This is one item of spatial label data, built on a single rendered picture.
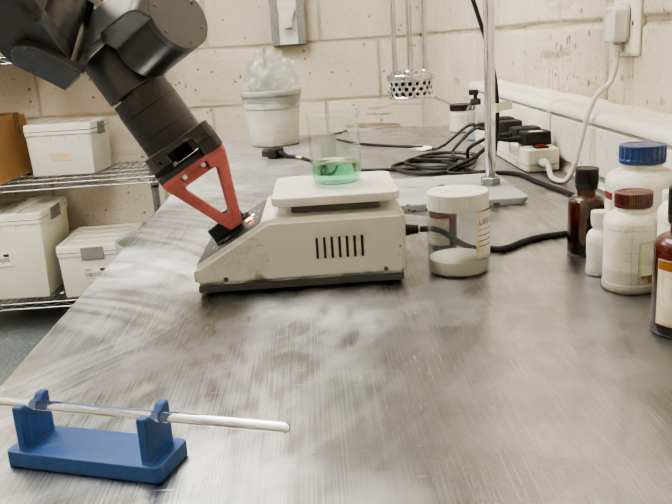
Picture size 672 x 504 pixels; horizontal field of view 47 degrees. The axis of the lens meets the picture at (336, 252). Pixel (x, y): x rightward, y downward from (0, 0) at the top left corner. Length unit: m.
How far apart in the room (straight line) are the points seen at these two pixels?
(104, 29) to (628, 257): 0.47
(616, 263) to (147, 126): 0.43
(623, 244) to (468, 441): 0.29
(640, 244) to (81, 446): 0.46
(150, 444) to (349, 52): 2.75
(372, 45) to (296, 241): 2.44
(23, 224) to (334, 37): 1.36
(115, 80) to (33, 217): 2.23
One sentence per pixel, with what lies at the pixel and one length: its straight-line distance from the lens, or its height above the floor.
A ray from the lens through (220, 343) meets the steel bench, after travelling 0.62.
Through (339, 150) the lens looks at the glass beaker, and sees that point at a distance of 0.73.
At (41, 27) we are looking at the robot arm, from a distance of 0.68.
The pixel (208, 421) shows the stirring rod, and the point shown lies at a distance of 0.43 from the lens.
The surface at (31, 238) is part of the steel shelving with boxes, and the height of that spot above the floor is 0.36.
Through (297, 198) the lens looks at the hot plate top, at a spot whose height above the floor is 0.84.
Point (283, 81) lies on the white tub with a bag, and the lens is 1.77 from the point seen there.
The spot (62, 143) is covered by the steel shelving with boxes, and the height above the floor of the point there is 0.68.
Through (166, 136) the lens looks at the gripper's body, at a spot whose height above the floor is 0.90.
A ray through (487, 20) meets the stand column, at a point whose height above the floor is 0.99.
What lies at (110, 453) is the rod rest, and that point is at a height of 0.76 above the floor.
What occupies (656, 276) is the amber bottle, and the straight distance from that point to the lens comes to 0.61.
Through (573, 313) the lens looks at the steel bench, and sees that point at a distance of 0.65.
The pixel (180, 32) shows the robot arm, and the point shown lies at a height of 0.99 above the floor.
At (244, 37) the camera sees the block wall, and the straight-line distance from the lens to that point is 3.12.
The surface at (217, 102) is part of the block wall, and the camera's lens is 3.14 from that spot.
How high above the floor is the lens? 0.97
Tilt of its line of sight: 15 degrees down
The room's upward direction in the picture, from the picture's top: 4 degrees counter-clockwise
